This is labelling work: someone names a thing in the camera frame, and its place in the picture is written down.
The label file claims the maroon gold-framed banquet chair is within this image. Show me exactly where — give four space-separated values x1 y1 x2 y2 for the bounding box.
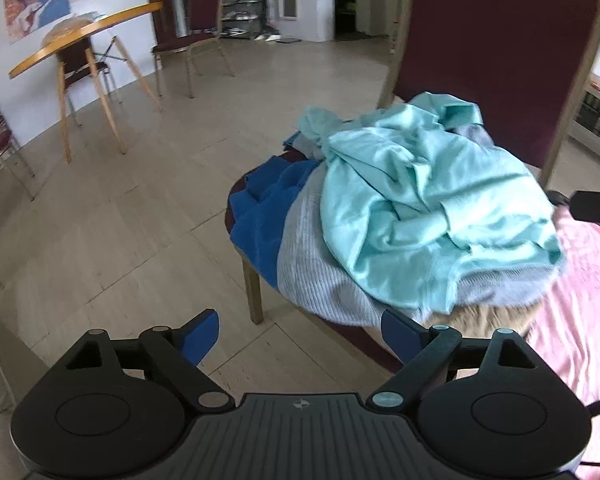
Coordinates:
232 0 600 365

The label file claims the yellow wooden table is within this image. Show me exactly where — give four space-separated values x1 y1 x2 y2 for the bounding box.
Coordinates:
8 0 163 164

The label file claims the teal t-shirt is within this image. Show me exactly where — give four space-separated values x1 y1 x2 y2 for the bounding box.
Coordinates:
298 92 565 314

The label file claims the pink embroidered blanket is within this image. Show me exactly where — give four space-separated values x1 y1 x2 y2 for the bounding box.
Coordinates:
526 204 600 480

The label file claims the blue towel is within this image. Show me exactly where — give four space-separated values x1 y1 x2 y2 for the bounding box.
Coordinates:
225 132 318 287

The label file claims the maroon chair behind table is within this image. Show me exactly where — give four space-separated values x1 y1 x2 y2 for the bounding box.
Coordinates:
56 39 122 128

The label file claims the metal shelving rack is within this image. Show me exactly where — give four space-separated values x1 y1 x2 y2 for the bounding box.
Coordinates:
182 0 270 40

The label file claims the far maroon chair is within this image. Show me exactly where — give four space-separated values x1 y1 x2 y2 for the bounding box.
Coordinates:
151 0 235 99

